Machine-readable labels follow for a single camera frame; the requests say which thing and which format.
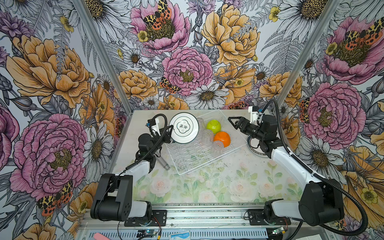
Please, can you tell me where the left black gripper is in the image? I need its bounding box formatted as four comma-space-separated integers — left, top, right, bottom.
150, 124, 174, 154

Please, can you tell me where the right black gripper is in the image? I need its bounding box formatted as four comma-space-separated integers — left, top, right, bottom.
228, 116, 266, 141

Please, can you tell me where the white plate with emblem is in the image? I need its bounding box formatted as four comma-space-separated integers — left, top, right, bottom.
170, 112, 200, 144

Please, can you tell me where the green rimmed white plate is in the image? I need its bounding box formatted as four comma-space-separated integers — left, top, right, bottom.
247, 137, 268, 158

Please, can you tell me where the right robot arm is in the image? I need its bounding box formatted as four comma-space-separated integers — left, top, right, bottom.
228, 115, 345, 226

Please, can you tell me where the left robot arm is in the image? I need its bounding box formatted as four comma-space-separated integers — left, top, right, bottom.
91, 125, 173, 224

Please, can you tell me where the orange bowl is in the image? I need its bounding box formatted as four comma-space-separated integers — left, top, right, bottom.
214, 131, 231, 148

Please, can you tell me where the lime green bowl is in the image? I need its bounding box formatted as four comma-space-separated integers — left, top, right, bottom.
206, 119, 222, 135

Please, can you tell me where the grey metal cylinder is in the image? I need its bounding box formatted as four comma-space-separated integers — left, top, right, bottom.
157, 156, 171, 171

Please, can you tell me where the clear glass near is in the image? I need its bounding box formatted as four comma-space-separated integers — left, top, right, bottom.
211, 141, 225, 158

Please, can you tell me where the clear glass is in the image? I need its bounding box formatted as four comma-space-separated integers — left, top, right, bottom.
197, 118, 206, 131
201, 129, 214, 146
211, 141, 225, 158

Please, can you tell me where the clear glass middle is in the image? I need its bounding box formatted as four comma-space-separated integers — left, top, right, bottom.
201, 129, 214, 146

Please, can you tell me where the clear glass far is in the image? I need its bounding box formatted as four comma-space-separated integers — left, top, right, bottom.
197, 118, 206, 131

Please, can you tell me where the small circuit board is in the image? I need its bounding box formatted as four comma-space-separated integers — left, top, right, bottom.
136, 229, 158, 239

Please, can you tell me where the pink object front edge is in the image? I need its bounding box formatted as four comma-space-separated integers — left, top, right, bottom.
93, 233, 110, 240

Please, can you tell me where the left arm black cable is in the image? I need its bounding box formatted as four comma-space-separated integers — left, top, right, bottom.
98, 113, 169, 193

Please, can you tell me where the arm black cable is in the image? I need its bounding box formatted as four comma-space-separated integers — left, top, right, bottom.
98, 113, 169, 193
259, 98, 369, 237

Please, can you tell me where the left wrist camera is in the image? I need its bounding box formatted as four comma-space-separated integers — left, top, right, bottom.
146, 118, 160, 138

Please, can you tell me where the white wire dish rack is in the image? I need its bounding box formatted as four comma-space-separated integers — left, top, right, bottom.
167, 110, 247, 175

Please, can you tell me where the aluminium frame rail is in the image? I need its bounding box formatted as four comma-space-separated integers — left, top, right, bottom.
78, 202, 337, 240

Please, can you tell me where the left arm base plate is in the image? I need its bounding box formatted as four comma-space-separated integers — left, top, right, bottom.
124, 210, 168, 227

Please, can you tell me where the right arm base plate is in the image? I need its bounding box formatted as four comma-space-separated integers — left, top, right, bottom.
246, 209, 292, 226

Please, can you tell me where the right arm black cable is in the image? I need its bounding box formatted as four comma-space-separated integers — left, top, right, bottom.
259, 98, 369, 237

